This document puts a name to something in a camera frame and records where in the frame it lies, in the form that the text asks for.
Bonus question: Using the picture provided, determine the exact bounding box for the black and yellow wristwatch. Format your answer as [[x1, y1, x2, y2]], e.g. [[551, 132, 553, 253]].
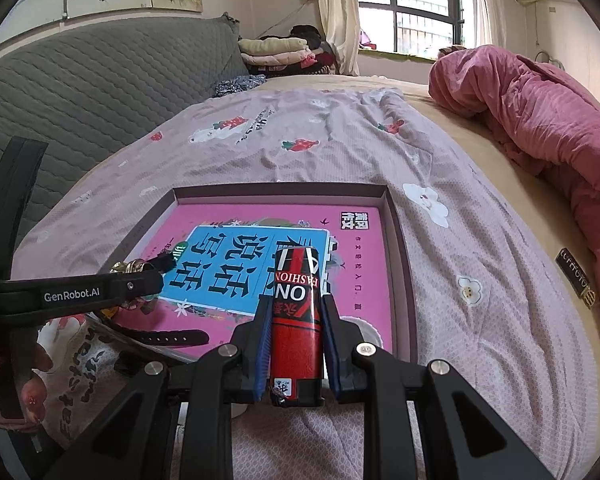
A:
[[92, 252, 211, 346]]

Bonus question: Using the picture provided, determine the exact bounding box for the red and black lighter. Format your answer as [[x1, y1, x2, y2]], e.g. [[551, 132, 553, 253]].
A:
[[267, 246, 328, 408]]

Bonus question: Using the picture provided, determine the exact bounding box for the blue patterned cloth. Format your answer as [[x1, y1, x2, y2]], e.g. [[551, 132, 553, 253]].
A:
[[214, 74, 268, 98]]

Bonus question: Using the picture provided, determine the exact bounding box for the stack of folded clothes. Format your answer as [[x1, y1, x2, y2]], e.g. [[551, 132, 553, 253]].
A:
[[237, 25, 338, 78]]

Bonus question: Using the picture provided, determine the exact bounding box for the cream curtain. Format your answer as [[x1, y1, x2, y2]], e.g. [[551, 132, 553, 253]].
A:
[[312, 0, 361, 77], [472, 0, 508, 51]]

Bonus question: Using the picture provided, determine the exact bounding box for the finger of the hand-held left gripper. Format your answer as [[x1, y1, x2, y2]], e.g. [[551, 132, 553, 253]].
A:
[[105, 267, 163, 311]]

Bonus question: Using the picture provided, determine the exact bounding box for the pink and blue book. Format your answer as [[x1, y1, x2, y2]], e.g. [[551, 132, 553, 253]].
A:
[[115, 202, 396, 356]]

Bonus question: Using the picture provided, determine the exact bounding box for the person's left hand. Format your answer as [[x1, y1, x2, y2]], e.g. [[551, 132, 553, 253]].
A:
[[0, 342, 52, 425]]

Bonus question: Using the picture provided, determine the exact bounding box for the black and gold mattress label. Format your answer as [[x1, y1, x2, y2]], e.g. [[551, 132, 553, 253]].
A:
[[555, 246, 598, 306]]

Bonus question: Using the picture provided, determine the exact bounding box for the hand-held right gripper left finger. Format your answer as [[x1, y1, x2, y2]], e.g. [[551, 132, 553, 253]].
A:
[[45, 296, 276, 480]]

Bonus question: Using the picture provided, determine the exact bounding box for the grey shallow cardboard box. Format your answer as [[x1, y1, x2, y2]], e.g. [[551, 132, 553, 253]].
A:
[[85, 184, 421, 366]]

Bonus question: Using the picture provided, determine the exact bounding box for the strawberry printed bedsheet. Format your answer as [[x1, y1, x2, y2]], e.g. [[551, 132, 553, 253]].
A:
[[10, 87, 596, 480]]

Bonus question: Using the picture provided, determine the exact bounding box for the beige mattress cover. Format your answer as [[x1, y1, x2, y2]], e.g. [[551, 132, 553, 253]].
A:
[[252, 75, 600, 480]]

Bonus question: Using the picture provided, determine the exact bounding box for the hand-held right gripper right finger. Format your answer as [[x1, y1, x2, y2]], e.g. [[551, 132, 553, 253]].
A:
[[320, 294, 556, 480]]

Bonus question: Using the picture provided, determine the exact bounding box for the pink quilt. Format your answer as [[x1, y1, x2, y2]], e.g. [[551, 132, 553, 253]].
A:
[[427, 44, 600, 333]]

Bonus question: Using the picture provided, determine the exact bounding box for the gold metal round cap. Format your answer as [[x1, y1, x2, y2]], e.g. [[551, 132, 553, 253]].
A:
[[109, 257, 156, 311]]

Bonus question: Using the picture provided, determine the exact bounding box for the black framed window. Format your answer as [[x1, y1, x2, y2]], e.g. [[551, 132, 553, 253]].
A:
[[354, 0, 476, 61]]

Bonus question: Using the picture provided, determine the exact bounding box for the grey quilted headboard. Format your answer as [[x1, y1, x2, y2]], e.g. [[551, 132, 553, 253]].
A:
[[0, 12, 251, 281]]

